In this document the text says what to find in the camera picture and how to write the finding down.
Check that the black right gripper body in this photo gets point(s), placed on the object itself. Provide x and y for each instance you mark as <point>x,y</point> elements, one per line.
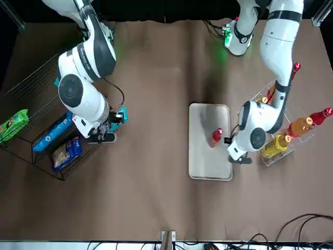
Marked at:
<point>114,118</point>

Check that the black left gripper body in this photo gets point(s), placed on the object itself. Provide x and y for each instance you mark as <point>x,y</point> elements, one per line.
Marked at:
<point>228,141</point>

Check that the teal chips packet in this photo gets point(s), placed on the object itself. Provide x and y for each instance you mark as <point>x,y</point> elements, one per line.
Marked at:
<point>56,82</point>
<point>124,112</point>

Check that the red cola bottle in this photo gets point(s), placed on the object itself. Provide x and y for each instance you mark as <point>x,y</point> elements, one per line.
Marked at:
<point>321,117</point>
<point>215,138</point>
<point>296,68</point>

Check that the white rectangular tray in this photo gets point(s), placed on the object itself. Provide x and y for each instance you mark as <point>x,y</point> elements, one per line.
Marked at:
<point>205,161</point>

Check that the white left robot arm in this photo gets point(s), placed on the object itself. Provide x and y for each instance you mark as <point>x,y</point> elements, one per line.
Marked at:
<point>275,47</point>

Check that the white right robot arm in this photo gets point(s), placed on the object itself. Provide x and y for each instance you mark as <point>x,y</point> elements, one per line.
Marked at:
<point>86,60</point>

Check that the clear acrylic shelf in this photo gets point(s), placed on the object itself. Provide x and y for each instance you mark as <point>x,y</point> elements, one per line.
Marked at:
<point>271,162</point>

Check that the green chips packet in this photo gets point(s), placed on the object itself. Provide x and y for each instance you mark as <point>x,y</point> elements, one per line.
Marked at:
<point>14,125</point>

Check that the yellow label tea bottle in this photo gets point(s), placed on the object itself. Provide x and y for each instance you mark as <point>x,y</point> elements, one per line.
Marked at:
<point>261,100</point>
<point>273,148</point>

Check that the blue cracker packet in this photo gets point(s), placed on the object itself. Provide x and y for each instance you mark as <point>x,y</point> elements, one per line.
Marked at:
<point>66,155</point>

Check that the orange tea bottle pink label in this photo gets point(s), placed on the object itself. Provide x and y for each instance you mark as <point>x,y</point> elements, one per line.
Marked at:
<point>299,127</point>
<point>271,93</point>

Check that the aluminium frame rail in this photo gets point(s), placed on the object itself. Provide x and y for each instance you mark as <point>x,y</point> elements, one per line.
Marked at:
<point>321,15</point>
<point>14,17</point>

